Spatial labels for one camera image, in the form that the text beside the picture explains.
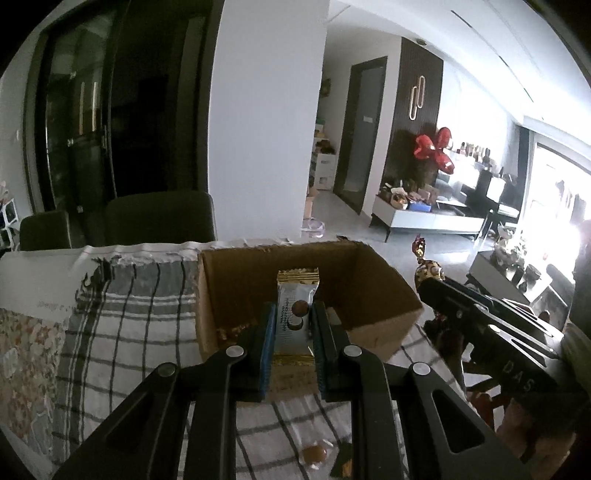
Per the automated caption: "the black brown snack packet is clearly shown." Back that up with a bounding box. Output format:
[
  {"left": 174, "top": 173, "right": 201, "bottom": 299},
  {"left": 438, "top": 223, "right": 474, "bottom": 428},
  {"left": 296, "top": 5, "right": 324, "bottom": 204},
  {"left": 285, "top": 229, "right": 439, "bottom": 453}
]
[{"left": 329, "top": 442, "right": 353, "bottom": 480}]

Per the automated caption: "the white gold snack bar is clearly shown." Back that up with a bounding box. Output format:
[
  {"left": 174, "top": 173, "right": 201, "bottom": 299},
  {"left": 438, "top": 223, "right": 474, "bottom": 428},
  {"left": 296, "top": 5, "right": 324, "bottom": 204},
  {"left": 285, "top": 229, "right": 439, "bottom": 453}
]
[{"left": 273, "top": 268, "right": 320, "bottom": 366}]

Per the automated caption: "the round brown snack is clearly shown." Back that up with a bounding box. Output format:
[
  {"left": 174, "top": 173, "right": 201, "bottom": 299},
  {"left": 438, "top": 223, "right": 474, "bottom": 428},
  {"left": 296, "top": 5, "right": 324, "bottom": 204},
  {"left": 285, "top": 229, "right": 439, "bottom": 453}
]
[{"left": 298, "top": 439, "right": 335, "bottom": 471}]

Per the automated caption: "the checkered white tablecloth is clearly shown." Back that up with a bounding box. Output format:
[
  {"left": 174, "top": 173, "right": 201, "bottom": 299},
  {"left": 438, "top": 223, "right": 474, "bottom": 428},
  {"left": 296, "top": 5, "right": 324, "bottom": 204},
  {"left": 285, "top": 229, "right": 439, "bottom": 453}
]
[{"left": 0, "top": 239, "right": 505, "bottom": 480}]

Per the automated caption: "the red gold candy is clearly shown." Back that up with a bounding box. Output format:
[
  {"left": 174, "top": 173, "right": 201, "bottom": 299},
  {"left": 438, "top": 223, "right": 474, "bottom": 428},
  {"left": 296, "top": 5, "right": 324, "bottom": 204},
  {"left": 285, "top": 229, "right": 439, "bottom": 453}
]
[{"left": 412, "top": 235, "right": 446, "bottom": 289}]

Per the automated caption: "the brown cardboard box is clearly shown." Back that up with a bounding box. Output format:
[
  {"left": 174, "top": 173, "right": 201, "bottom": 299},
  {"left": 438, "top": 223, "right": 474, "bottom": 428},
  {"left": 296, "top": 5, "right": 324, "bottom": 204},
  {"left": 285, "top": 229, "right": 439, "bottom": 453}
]
[{"left": 195, "top": 240, "right": 423, "bottom": 403}]

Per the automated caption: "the red balloon dog sculpture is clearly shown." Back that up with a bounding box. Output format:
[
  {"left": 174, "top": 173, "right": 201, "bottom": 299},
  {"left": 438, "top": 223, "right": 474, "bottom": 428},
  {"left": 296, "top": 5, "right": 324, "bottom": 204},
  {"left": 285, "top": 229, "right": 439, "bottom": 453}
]
[{"left": 414, "top": 127, "right": 455, "bottom": 175}]

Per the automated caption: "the dark upholstered chair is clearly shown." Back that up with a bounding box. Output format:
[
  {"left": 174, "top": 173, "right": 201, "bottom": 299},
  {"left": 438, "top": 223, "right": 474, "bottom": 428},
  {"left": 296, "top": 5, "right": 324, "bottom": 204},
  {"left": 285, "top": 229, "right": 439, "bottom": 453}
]
[{"left": 19, "top": 190, "right": 216, "bottom": 251}]

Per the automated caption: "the white low tv cabinet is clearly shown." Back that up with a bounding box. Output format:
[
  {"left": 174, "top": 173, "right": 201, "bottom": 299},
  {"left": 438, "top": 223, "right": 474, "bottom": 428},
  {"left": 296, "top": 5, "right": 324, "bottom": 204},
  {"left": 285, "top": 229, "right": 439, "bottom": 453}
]
[{"left": 370, "top": 197, "right": 485, "bottom": 242}]

